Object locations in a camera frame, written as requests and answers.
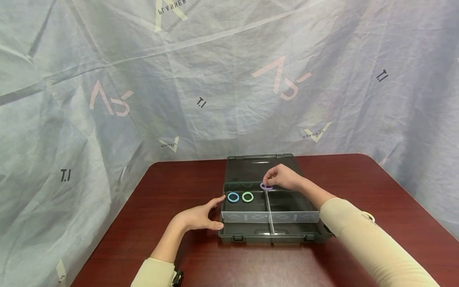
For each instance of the person's left hand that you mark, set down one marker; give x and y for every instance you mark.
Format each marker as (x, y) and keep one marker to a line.
(195, 218)

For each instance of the clear grey plastic organizer box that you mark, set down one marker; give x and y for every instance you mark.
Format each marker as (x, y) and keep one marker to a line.
(251, 229)

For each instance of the person's left forearm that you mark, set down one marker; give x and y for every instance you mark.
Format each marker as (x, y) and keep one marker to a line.
(163, 251)

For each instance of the person's left thumb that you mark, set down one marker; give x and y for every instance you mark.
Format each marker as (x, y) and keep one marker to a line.
(216, 226)

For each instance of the person's right hand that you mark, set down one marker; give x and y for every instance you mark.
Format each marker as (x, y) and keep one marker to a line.
(287, 177)

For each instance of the person's right fingers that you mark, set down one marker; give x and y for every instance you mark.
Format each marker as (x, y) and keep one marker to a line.
(270, 175)

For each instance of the person's right forearm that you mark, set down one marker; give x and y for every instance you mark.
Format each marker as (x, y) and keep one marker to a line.
(358, 235)

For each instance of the black wrist band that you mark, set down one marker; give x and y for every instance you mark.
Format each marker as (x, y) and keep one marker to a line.
(177, 277)

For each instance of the person's left index finger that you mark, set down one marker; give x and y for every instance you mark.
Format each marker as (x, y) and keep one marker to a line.
(218, 201)

